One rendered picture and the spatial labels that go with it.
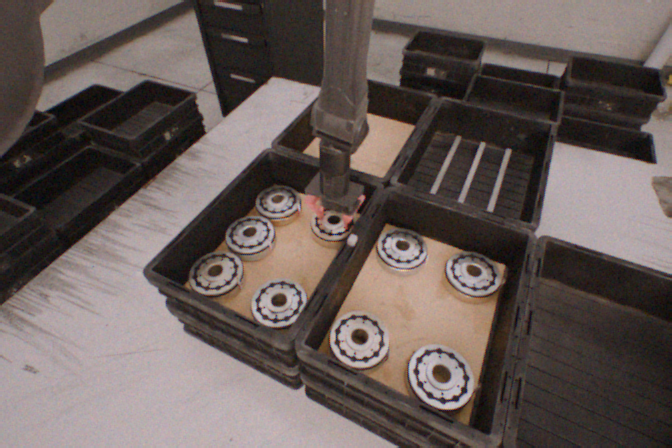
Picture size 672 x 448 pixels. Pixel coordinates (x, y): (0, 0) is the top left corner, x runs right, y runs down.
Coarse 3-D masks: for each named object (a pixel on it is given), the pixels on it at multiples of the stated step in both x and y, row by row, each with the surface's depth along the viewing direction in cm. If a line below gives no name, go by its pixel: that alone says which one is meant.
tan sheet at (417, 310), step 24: (432, 240) 80; (432, 264) 76; (360, 288) 72; (384, 288) 72; (408, 288) 72; (432, 288) 72; (384, 312) 69; (408, 312) 69; (432, 312) 69; (456, 312) 69; (480, 312) 69; (408, 336) 66; (432, 336) 66; (456, 336) 66; (480, 336) 66; (408, 360) 63; (480, 360) 63
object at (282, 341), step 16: (256, 160) 83; (304, 160) 83; (240, 176) 79; (352, 176) 79; (224, 192) 76; (208, 208) 73; (368, 208) 73; (192, 224) 70; (176, 240) 68; (160, 256) 65; (336, 256) 65; (144, 272) 63; (160, 288) 63; (176, 288) 61; (320, 288) 61; (192, 304) 61; (208, 304) 59; (224, 320) 59; (240, 320) 58; (304, 320) 57; (256, 336) 58; (272, 336) 56; (288, 336) 55
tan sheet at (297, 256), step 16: (304, 208) 87; (288, 224) 83; (304, 224) 83; (224, 240) 80; (288, 240) 80; (304, 240) 80; (272, 256) 78; (288, 256) 78; (304, 256) 78; (320, 256) 78; (256, 272) 75; (272, 272) 75; (288, 272) 75; (304, 272) 75; (320, 272) 75; (256, 288) 72; (304, 288) 72; (224, 304) 70; (240, 304) 70
